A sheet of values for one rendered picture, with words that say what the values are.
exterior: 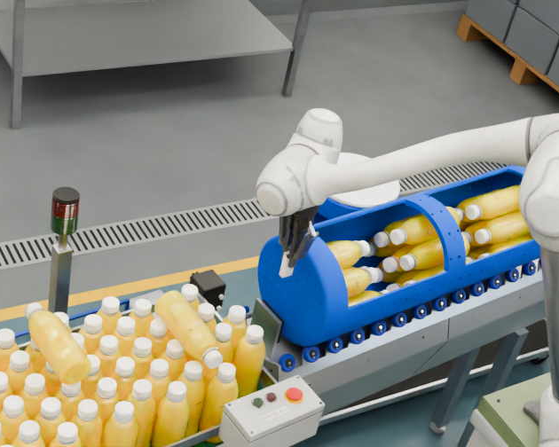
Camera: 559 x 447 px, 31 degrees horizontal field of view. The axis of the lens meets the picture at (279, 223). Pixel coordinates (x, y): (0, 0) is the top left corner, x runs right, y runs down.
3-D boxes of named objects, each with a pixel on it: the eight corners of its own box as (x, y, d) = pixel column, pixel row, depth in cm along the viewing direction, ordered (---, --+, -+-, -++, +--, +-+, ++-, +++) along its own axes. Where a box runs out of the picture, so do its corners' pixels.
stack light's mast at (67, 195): (80, 251, 244) (84, 198, 235) (56, 257, 241) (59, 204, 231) (68, 236, 248) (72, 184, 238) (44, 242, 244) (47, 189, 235)
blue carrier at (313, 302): (546, 277, 296) (578, 198, 280) (314, 370, 247) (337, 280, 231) (477, 223, 314) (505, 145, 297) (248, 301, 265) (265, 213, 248)
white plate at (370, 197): (326, 142, 318) (326, 145, 319) (297, 184, 296) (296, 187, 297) (410, 172, 313) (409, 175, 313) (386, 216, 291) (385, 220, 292)
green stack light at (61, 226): (82, 231, 241) (83, 215, 238) (57, 238, 237) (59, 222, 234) (69, 216, 244) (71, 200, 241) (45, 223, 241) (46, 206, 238)
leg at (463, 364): (447, 431, 372) (500, 305, 335) (436, 436, 369) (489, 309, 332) (436, 420, 375) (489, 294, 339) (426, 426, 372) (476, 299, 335)
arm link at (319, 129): (297, 153, 228) (273, 180, 218) (311, 94, 219) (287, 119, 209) (341, 171, 225) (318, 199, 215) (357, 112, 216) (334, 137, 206)
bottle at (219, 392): (196, 419, 234) (208, 363, 224) (226, 419, 236) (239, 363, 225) (200, 443, 229) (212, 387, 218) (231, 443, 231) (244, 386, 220)
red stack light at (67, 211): (83, 215, 238) (84, 201, 235) (59, 221, 234) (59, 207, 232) (71, 199, 241) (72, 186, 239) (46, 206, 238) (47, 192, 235)
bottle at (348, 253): (304, 288, 246) (362, 268, 256) (312, 268, 241) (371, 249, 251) (288, 268, 249) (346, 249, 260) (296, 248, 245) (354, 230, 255)
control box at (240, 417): (316, 435, 225) (326, 403, 219) (242, 467, 214) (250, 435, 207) (289, 404, 231) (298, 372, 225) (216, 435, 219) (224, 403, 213)
